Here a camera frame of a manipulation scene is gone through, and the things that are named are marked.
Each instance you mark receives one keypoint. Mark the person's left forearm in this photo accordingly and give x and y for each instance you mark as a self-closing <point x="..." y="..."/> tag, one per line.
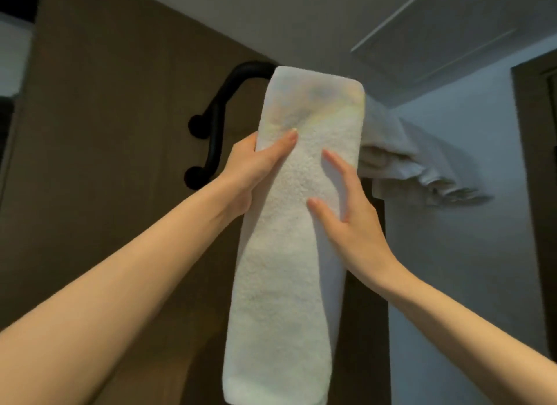
<point x="109" y="287"/>

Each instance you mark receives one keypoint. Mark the person's right hand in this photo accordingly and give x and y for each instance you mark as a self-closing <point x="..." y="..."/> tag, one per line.
<point x="361" y="243"/>

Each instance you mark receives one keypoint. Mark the person's right forearm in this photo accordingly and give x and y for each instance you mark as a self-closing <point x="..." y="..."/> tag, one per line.
<point x="470" y="330"/>

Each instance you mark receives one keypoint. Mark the white ceiling access hatch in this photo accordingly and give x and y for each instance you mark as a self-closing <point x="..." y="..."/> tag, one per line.
<point x="435" y="39"/>

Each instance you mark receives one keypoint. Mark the person's left hand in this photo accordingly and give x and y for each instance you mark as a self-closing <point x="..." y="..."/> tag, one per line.
<point x="248" y="169"/>

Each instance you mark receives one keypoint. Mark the wooden back panel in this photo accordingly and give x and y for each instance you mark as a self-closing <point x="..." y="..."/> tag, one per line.
<point x="109" y="135"/>

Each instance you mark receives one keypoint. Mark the black towel rail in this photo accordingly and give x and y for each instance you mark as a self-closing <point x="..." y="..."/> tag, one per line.
<point x="215" y="126"/>

